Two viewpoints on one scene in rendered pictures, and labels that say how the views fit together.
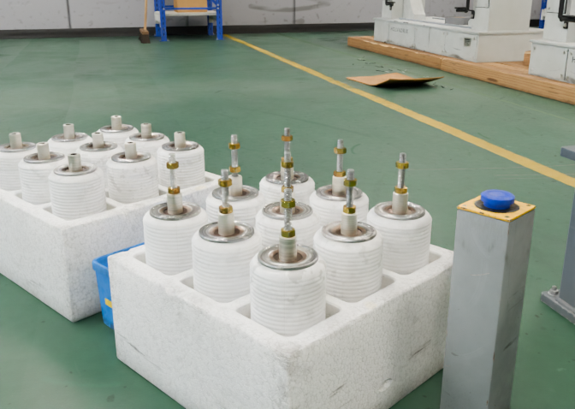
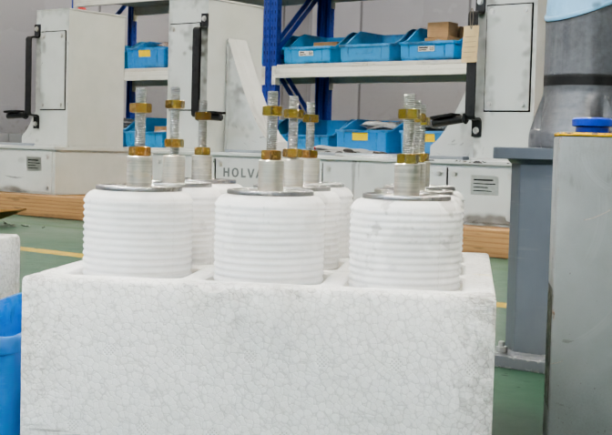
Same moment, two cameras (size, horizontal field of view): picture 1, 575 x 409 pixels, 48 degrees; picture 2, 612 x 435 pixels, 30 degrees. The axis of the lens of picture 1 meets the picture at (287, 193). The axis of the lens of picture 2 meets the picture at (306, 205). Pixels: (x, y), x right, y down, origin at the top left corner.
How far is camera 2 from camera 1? 71 cm
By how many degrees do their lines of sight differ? 39
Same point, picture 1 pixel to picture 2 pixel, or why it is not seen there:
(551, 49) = (188, 160)
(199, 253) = (260, 216)
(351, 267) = not seen: hidden behind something
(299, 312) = (453, 264)
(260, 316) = (399, 278)
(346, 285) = not seen: hidden behind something
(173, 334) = (214, 367)
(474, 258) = (588, 197)
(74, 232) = not seen: outside the picture
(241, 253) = (320, 211)
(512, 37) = (101, 156)
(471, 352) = (592, 329)
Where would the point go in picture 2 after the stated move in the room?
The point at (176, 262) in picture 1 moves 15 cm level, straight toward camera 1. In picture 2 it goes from (170, 263) to (298, 280)
